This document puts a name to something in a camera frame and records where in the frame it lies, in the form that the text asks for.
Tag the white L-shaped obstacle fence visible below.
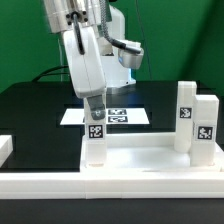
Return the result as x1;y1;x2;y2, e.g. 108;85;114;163
0;134;224;200

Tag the black cable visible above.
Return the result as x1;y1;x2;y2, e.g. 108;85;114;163
31;65;71;83

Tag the white desk tabletop tray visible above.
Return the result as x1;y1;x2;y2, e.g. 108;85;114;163
80;132;224;172

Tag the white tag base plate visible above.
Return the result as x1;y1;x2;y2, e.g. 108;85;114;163
60;108;150;125

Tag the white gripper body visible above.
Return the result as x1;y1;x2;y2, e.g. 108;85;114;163
63;27;106;98

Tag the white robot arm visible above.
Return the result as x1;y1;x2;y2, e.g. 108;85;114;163
43;0;144;121

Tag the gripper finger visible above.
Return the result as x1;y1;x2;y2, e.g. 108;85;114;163
87;95;106;120

